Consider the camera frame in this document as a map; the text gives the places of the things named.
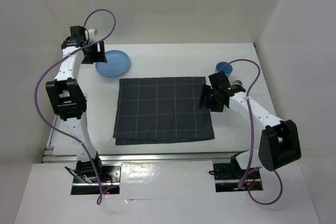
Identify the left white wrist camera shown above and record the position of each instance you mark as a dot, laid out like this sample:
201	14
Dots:
91	35

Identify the blue plastic plate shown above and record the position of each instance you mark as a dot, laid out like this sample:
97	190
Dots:
118	62

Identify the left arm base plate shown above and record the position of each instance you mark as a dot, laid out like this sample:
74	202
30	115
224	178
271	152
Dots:
110	180

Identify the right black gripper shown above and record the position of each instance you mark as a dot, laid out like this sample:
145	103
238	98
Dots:
206	90

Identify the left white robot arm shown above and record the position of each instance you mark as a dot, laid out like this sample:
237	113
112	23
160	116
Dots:
69	102

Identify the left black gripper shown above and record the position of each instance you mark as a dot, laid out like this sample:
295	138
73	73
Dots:
99	56

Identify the blue plastic cup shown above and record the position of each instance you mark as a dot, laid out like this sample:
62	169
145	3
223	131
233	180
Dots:
224	67

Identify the aluminium front rail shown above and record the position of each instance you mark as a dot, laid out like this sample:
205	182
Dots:
203	156

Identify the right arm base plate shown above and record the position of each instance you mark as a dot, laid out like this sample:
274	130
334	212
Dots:
227	175

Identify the dark grey checked cloth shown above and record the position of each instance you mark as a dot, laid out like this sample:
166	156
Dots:
161	111

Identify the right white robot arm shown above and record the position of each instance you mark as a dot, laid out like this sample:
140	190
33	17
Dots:
276	142

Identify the aluminium rail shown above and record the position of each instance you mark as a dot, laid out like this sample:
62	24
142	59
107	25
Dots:
50	144
203	156

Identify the aluminium left rail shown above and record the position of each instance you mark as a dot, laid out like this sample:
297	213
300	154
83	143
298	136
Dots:
50	144

